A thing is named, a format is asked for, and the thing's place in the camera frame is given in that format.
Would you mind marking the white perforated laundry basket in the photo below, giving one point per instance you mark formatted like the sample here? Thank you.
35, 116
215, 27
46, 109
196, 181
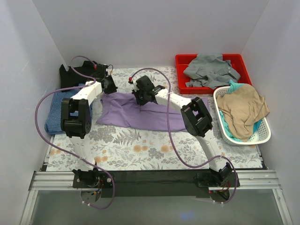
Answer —
260, 136

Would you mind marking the black folded shirt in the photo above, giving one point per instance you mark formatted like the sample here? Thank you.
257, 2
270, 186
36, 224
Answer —
69, 78

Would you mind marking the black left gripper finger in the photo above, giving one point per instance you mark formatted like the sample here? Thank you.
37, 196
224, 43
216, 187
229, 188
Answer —
109, 89
110, 81

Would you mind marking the grey shirt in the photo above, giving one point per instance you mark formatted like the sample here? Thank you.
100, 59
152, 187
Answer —
211, 71

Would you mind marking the purple polo shirt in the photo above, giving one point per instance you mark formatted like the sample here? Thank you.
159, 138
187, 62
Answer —
122, 110

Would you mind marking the teal shirt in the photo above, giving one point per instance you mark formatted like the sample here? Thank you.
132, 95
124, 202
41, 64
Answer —
234, 86

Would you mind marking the aluminium front rail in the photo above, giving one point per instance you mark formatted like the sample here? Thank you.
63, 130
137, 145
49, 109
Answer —
157, 198

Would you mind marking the floral patterned table mat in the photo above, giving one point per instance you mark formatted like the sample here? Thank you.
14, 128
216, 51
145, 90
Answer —
118, 148

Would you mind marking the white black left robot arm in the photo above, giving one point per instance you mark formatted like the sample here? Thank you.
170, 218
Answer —
76, 122

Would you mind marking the blue checked folded shirt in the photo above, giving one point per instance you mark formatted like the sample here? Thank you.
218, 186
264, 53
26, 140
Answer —
53, 121

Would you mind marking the red plastic bin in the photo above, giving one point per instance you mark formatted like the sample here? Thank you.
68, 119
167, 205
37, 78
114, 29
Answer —
182, 61

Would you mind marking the beige shirt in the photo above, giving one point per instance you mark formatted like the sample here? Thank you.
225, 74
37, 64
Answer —
243, 110

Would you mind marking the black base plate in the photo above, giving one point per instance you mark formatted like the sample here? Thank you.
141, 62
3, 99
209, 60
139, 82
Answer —
159, 183

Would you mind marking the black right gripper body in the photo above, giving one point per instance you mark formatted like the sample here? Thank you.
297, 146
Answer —
139, 97

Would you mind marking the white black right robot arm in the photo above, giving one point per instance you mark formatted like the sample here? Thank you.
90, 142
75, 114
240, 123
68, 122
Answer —
197, 121

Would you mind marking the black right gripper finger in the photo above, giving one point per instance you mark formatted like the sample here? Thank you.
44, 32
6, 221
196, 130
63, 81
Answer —
148, 98
139, 96

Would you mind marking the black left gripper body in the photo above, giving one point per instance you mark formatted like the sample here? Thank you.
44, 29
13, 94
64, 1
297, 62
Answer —
110, 85

